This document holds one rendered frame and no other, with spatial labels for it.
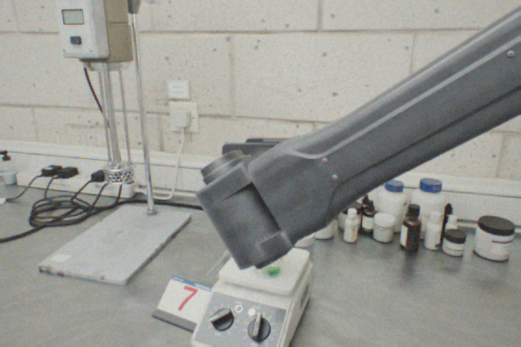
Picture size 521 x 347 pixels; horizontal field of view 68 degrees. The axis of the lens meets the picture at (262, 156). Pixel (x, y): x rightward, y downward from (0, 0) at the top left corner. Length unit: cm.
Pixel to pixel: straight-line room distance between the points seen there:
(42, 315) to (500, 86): 71
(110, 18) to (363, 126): 64
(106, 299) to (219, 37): 67
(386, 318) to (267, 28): 70
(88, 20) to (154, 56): 40
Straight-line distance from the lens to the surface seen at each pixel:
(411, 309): 74
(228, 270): 63
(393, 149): 22
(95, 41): 76
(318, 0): 99
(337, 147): 23
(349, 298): 73
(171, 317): 69
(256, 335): 56
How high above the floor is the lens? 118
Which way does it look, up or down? 17 degrees down
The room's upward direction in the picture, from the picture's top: straight up
